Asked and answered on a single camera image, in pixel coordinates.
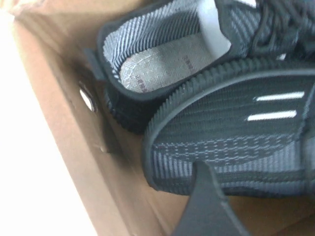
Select white foam shoe insert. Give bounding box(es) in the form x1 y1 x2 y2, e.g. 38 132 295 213
195 0 233 62

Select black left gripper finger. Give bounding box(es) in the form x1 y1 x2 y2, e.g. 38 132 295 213
171 161 249 236

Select black knit sneaker white stripes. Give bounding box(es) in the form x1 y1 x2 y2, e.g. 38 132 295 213
142 55 315 200
83 0 315 135

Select brown cardboard shoe box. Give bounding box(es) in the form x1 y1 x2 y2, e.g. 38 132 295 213
0 0 315 236

